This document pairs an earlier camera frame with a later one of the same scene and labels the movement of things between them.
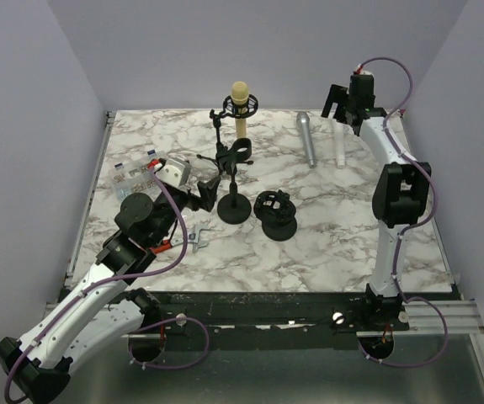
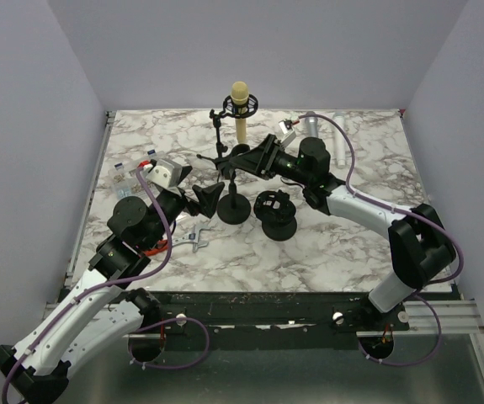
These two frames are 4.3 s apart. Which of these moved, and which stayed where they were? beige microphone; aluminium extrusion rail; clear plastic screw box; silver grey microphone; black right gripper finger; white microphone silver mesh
Moved: silver grey microphone; black right gripper finger
Stayed: white microphone silver mesh; aluminium extrusion rail; clear plastic screw box; beige microphone
